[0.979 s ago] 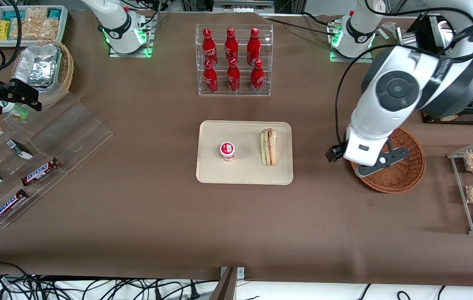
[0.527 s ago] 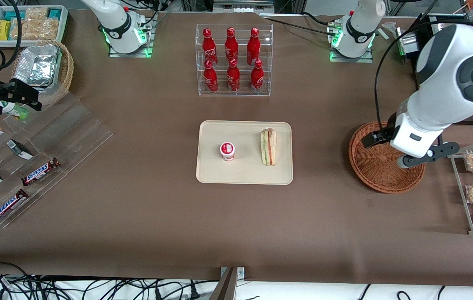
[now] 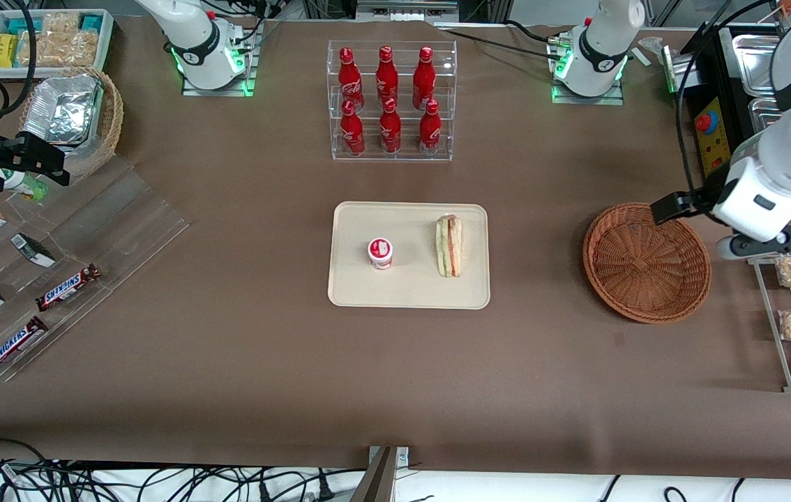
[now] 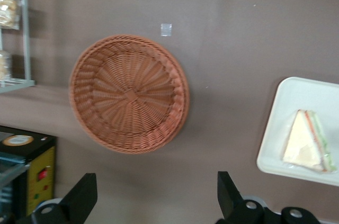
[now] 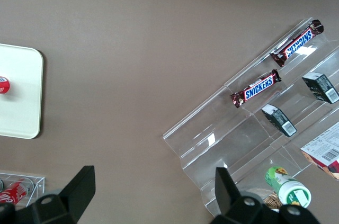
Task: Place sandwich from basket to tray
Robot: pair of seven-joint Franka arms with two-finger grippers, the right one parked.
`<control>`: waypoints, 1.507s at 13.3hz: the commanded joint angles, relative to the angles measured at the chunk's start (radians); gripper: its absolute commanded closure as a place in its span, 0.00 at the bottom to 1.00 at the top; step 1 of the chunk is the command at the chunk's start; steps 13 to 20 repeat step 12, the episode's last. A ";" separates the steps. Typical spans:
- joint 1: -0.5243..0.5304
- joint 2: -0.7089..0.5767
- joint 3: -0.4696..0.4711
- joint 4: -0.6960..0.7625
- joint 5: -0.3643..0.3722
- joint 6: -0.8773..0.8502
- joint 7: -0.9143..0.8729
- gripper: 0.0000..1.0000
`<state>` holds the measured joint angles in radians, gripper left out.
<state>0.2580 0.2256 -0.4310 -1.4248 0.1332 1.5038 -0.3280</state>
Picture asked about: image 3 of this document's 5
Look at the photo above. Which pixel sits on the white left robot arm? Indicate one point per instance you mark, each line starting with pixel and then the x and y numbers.
pixel 786 160

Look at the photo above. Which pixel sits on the tan wicker basket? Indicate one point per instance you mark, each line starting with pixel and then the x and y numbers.
pixel 111 118

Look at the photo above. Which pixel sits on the clear acrylic bottle rack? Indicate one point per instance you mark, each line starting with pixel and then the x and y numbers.
pixel 448 104

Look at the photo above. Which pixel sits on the small silver device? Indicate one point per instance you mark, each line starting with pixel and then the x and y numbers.
pixel 681 70

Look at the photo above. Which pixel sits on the silver foil tray stack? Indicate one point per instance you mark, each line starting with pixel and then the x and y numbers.
pixel 61 111

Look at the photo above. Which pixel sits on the triangle sandwich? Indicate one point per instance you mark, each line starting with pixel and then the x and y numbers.
pixel 449 245

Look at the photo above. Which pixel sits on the red cola bottle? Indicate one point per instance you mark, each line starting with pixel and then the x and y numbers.
pixel 349 73
pixel 390 132
pixel 430 132
pixel 386 73
pixel 351 132
pixel 424 73

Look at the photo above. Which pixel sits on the round brown wicker basket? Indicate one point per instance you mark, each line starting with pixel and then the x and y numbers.
pixel 639 279

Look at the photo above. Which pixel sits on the steel tray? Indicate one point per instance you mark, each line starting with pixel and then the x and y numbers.
pixel 762 115
pixel 755 66

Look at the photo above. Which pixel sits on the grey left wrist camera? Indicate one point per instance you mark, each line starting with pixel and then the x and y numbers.
pixel 765 242

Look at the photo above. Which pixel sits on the brown snickers bar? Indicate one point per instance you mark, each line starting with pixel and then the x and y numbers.
pixel 13 346
pixel 68 287

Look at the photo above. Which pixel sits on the yellow snack pack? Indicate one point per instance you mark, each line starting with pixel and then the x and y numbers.
pixel 5 50

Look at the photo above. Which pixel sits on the small green white bottle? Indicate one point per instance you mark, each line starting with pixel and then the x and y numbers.
pixel 22 185

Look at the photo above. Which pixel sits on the clear acrylic display stand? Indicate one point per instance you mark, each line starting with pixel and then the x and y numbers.
pixel 130 223

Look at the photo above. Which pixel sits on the metal camera bracket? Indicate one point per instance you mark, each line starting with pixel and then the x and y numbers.
pixel 381 477

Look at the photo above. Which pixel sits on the teal snack packet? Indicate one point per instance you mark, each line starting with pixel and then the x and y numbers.
pixel 19 26
pixel 91 22

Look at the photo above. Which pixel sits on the red white yogurt cup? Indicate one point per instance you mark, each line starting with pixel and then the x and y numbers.
pixel 380 252

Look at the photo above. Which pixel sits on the white plastic bin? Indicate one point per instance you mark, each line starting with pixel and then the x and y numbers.
pixel 106 42

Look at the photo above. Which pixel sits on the brown table cover sheet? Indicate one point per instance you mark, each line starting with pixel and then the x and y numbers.
pixel 228 390

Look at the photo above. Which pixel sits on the yellow emergency stop box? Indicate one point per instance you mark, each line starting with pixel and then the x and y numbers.
pixel 713 143

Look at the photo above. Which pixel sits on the aluminium frame profile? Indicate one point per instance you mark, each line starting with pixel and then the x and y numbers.
pixel 406 8

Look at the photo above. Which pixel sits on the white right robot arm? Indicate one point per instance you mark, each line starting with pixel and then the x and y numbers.
pixel 193 42

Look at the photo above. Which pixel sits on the cream plastic tray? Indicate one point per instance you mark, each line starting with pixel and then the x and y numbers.
pixel 409 286

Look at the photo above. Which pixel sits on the clear bag of crackers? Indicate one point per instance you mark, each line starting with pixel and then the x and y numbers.
pixel 61 22
pixel 61 50

